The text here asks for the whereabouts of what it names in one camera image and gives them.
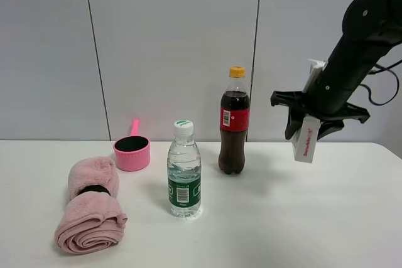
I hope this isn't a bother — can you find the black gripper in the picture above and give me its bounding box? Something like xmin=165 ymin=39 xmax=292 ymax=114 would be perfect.
xmin=270 ymin=91 xmax=369 ymax=141

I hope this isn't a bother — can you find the white toothpaste box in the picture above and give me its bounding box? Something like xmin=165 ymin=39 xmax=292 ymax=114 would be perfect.
xmin=291 ymin=115 xmax=321 ymax=163

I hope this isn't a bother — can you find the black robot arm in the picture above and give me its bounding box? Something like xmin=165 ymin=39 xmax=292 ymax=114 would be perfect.
xmin=271 ymin=0 xmax=401 ymax=140

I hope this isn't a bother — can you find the cola bottle yellow cap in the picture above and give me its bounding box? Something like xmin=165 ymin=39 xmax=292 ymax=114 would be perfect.
xmin=219 ymin=67 xmax=250 ymax=174

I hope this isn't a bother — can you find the green label water bottle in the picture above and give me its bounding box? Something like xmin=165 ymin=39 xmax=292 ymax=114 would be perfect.
xmin=167 ymin=119 xmax=202 ymax=218

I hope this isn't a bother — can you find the pink scoop cup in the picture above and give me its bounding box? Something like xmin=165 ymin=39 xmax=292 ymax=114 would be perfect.
xmin=113 ymin=119 xmax=150 ymax=172

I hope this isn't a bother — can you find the black hair band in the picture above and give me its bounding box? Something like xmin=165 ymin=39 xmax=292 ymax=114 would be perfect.
xmin=77 ymin=185 xmax=111 ymax=196

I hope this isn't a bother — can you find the rolled pink towel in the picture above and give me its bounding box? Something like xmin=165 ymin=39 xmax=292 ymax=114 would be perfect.
xmin=55 ymin=156 xmax=128 ymax=255

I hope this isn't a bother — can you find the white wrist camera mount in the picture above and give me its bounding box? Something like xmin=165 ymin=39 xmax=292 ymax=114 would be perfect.
xmin=302 ymin=59 xmax=327 ymax=94

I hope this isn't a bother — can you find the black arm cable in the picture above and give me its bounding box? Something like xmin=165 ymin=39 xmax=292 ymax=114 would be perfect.
xmin=361 ymin=0 xmax=402 ymax=105

